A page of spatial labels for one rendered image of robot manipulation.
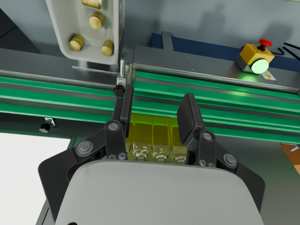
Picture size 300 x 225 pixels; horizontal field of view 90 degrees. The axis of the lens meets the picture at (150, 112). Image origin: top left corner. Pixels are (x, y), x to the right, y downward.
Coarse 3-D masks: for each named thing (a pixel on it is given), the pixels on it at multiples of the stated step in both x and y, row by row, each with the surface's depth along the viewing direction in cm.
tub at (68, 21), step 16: (48, 0) 36; (64, 0) 41; (80, 0) 42; (112, 0) 42; (64, 16) 43; (80, 16) 45; (112, 16) 45; (64, 32) 44; (80, 32) 48; (96, 32) 48; (112, 32) 48; (64, 48) 46; (96, 48) 51
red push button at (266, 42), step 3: (261, 39) 48; (264, 39) 47; (267, 39) 48; (261, 42) 47; (264, 42) 47; (267, 42) 46; (270, 42) 47; (261, 45) 48; (264, 45) 47; (267, 45) 47; (270, 45) 47; (261, 48) 49; (264, 48) 49
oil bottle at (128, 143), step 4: (132, 116) 48; (132, 120) 47; (132, 124) 46; (132, 128) 45; (132, 132) 44; (132, 136) 44; (128, 140) 42; (128, 144) 41; (128, 148) 41; (128, 152) 42
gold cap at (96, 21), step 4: (96, 12) 43; (100, 12) 44; (92, 16) 41; (96, 16) 42; (100, 16) 43; (92, 20) 42; (96, 20) 42; (100, 20) 42; (104, 20) 45; (92, 24) 42; (96, 24) 42; (100, 24) 42; (96, 28) 43
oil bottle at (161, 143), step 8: (152, 120) 50; (160, 120) 49; (168, 120) 49; (152, 128) 47; (160, 128) 47; (168, 128) 47; (152, 136) 45; (160, 136) 45; (168, 136) 45; (152, 144) 44; (160, 144) 43; (168, 144) 43; (152, 152) 43; (160, 152) 42; (168, 152) 42
